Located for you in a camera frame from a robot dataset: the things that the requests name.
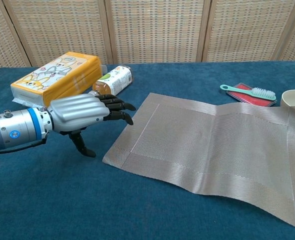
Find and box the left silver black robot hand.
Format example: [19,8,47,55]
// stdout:
[46,93,137,158]

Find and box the grey-brown woven placemat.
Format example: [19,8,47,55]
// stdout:
[102,92,295,232]

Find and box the yellow corgi print tissue pack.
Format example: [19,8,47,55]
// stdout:
[10,51,108,112]

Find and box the plastic tea bottle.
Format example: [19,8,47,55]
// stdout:
[91,64,134,97]

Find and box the woven wooden folding screen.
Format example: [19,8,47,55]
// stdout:
[0,0,295,73]

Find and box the flat red plastic case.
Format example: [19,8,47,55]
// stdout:
[225,82,278,108]

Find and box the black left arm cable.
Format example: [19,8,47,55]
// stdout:
[0,138,48,156]

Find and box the teal handled white brush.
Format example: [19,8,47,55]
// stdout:
[219,84,277,101]

